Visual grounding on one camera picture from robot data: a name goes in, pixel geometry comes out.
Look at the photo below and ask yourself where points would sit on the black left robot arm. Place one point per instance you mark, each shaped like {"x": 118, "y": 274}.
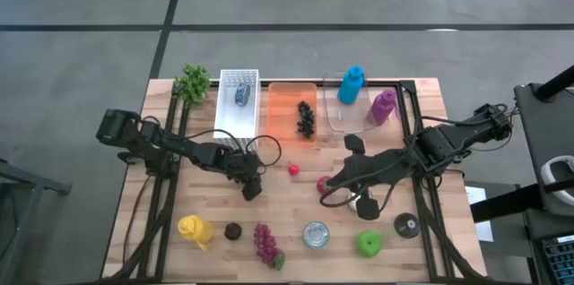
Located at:
{"x": 134, "y": 132}

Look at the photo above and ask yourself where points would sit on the purple grape bunch with leaf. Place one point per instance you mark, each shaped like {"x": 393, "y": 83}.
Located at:
{"x": 264, "y": 242}

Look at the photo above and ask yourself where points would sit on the blue labelled tuna can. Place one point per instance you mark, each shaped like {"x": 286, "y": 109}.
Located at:
{"x": 242, "y": 94}
{"x": 316, "y": 235}

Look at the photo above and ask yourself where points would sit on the magenta plastic squeeze bottle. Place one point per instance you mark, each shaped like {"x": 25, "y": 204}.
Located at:
{"x": 382, "y": 108}

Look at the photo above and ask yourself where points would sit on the clear plastic bin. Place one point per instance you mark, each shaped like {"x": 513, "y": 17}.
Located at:
{"x": 345, "y": 117}

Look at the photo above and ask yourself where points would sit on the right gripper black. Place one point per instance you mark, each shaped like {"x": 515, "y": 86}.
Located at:
{"x": 367, "y": 170}

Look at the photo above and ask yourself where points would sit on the white perforated bin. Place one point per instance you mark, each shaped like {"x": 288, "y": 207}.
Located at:
{"x": 233, "y": 119}

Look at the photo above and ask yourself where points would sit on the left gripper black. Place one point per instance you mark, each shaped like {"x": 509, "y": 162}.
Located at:
{"x": 244, "y": 166}

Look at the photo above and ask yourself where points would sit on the red strawberry fruit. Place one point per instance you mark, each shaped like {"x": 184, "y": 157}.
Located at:
{"x": 323, "y": 185}

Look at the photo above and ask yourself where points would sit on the white paper sheet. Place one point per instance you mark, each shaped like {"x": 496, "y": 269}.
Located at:
{"x": 476, "y": 195}

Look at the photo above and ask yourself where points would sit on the grey side table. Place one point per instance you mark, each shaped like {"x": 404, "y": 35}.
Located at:
{"x": 40, "y": 180}

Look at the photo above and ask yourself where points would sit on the black aluminium table frame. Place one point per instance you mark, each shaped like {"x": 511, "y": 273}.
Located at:
{"x": 409, "y": 87}

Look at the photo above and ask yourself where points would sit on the orange translucent plastic bin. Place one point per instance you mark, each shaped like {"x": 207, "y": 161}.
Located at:
{"x": 282, "y": 114}

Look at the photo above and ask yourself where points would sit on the dark plum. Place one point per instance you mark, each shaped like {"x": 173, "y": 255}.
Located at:
{"x": 233, "y": 231}

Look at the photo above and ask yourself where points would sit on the black grape bunch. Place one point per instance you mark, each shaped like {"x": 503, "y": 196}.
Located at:
{"x": 306, "y": 119}

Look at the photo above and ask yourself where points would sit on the clear jar with black lid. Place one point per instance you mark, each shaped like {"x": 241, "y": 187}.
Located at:
{"x": 407, "y": 225}

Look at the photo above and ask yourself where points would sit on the black keyboard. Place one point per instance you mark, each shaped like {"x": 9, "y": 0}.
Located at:
{"x": 560, "y": 262}

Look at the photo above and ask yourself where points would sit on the blue plastic squeeze bottle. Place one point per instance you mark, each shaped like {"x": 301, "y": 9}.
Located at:
{"x": 350, "y": 88}

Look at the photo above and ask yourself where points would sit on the black equipment cart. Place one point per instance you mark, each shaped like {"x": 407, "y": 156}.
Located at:
{"x": 547, "y": 119}

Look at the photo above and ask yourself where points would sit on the green apple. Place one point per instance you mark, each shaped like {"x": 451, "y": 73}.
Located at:
{"x": 368, "y": 244}

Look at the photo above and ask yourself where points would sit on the yellow plastic squeeze bottle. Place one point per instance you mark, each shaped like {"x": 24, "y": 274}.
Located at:
{"x": 195, "y": 229}

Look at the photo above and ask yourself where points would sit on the small red strawberry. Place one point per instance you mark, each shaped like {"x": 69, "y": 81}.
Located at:
{"x": 293, "y": 170}

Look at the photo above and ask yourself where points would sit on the green artificial plant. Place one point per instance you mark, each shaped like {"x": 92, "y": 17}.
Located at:
{"x": 193, "y": 83}

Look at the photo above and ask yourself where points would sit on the white round device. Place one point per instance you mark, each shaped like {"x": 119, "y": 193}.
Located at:
{"x": 546, "y": 175}

